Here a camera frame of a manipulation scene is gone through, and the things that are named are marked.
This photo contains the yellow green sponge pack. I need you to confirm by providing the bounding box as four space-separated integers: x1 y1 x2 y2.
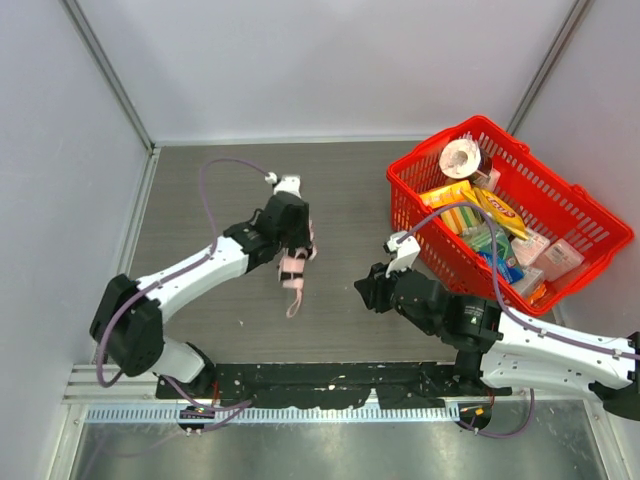
440 202 482 235

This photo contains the green snack packet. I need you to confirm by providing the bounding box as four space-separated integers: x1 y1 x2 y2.
461 223 516 261

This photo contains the pink packaged item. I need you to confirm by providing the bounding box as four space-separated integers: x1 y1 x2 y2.
511 229 550 267

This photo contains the red plastic shopping basket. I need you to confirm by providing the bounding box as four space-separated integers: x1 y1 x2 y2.
386 115 634 317

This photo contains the orange snack box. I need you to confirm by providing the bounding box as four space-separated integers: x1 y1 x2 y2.
419 180 473 210

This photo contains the clear labelled plastic container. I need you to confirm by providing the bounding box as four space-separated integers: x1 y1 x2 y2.
532 239 584 282

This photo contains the toilet paper roll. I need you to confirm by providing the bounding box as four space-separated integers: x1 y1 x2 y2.
439 138 481 180

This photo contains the yellow Lays chips bag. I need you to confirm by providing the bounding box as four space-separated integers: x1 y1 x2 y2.
461 187 529 240

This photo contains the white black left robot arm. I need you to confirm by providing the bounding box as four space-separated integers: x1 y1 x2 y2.
89 192 316 398

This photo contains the blue snack packet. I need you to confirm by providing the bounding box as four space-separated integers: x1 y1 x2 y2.
478 251 524 284

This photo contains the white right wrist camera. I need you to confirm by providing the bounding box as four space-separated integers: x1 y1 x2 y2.
384 231 421 278

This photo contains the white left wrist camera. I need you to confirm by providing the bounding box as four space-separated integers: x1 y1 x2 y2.
264 172 301 198

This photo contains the pink and black umbrella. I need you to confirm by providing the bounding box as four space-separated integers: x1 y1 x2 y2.
278 221 317 319

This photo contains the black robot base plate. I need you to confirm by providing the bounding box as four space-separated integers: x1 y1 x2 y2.
155 362 514 409

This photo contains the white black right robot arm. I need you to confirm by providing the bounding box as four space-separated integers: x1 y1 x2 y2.
354 263 639 421

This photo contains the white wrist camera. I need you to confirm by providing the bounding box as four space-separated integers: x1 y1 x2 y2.
384 231 421 278
264 172 301 198

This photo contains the white slotted cable duct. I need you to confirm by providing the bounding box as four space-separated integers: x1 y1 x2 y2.
85 403 459 424

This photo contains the dark brown jar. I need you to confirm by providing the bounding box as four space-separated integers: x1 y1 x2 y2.
470 149 493 189

